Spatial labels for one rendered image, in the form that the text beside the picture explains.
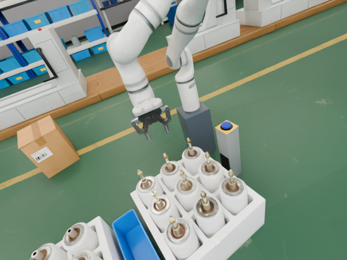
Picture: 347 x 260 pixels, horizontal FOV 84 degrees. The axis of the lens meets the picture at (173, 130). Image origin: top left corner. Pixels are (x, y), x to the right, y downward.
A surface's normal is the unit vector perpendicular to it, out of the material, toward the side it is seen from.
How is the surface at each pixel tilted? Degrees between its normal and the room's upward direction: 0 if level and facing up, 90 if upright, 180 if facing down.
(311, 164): 0
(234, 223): 0
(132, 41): 81
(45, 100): 90
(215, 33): 90
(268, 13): 90
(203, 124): 90
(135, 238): 0
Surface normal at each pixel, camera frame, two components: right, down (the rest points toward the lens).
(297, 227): -0.25, -0.76
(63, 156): 0.59, 0.34
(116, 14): 0.35, 0.51
